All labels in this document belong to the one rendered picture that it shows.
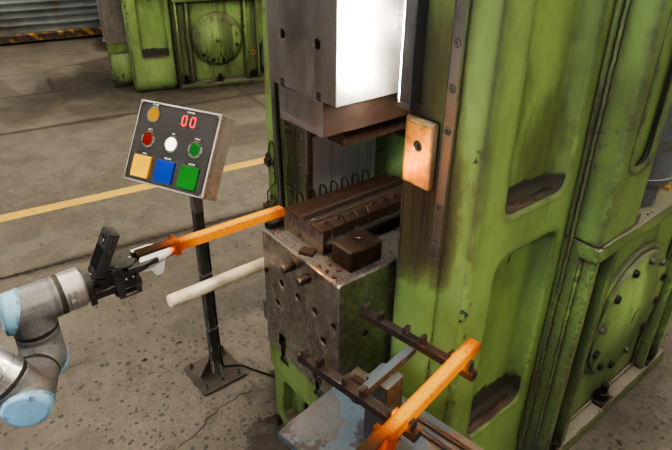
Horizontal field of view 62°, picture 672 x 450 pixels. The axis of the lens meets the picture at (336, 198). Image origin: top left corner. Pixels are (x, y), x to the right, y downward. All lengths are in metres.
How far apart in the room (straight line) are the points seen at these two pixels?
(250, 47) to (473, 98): 5.36
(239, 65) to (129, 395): 4.56
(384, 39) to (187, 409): 1.68
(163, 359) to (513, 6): 2.10
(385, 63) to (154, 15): 5.03
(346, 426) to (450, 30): 0.96
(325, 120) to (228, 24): 4.98
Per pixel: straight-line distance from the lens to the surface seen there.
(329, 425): 1.48
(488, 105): 1.25
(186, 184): 1.89
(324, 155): 1.84
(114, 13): 6.51
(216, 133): 1.86
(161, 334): 2.85
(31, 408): 1.30
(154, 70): 6.40
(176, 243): 1.41
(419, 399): 1.18
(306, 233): 1.66
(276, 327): 1.92
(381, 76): 1.46
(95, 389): 2.67
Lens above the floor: 1.81
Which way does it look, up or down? 28 degrees down
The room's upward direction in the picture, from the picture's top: 1 degrees clockwise
